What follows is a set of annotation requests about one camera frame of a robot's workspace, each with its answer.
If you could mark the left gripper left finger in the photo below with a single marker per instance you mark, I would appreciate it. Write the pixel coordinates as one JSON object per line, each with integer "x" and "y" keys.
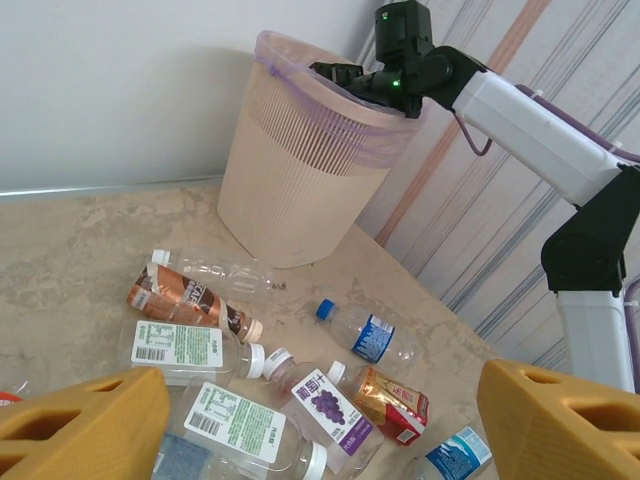
{"x": 125, "y": 415}

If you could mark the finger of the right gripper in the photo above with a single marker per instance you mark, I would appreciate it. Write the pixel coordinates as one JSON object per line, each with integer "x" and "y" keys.
{"x": 350, "y": 82}
{"x": 330, "y": 67}

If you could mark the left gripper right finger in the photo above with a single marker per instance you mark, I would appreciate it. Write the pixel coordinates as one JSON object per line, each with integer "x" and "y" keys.
{"x": 525, "y": 430}

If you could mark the light blue label water bottle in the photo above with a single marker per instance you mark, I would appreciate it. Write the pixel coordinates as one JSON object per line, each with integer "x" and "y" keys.
{"x": 455, "y": 455}

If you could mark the brown coffee bottle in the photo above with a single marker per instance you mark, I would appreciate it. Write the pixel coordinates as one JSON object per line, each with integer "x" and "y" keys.
{"x": 175, "y": 300}

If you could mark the dark blue label water bottle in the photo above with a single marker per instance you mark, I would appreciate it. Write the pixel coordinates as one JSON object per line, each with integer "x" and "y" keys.
{"x": 372, "y": 340}

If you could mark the purple grape juice bottle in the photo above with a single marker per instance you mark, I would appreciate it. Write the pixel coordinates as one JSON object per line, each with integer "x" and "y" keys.
{"x": 325, "y": 410}

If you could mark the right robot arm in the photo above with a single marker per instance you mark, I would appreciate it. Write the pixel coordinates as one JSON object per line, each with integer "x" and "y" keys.
{"x": 525, "y": 125}

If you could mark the beige ribbed waste bin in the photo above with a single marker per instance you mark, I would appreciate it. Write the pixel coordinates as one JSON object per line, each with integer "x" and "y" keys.
{"x": 280, "y": 210}

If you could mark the orange label clear bottle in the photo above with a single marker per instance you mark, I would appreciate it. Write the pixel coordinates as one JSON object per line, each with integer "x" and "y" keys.
{"x": 10, "y": 398}

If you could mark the red orange tea bottle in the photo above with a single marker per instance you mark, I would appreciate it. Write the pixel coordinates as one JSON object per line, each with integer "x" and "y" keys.
{"x": 390, "y": 400}

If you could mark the unlabelled clear bottle white cap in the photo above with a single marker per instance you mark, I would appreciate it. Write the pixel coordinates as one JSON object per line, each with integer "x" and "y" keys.
{"x": 220, "y": 272}

